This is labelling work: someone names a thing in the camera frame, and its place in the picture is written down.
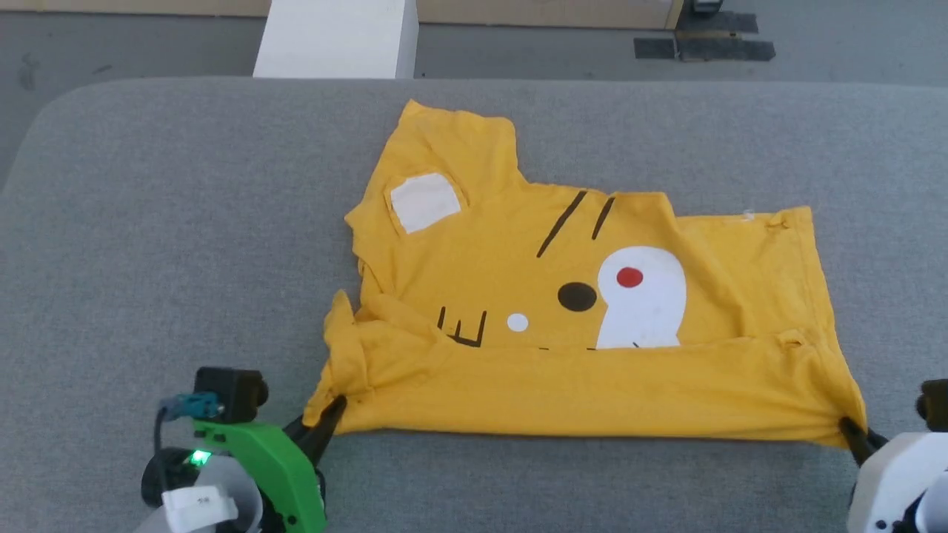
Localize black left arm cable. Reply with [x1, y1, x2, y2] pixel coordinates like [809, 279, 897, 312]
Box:
[154, 394, 223, 475]

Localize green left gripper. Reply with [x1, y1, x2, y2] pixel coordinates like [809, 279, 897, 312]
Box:
[141, 395, 347, 533]

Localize yellow tiger-print t-shirt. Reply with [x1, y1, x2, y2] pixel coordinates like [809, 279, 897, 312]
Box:
[304, 100, 867, 450]

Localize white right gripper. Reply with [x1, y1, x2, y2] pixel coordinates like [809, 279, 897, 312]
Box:
[838, 417, 948, 533]

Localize white box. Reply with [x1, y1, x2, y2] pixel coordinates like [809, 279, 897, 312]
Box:
[253, 0, 419, 79]

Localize lemon-print partition screen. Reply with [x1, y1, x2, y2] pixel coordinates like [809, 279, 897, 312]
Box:
[0, 0, 686, 30]

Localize black floor plates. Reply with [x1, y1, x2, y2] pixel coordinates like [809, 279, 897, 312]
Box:
[633, 11, 776, 62]

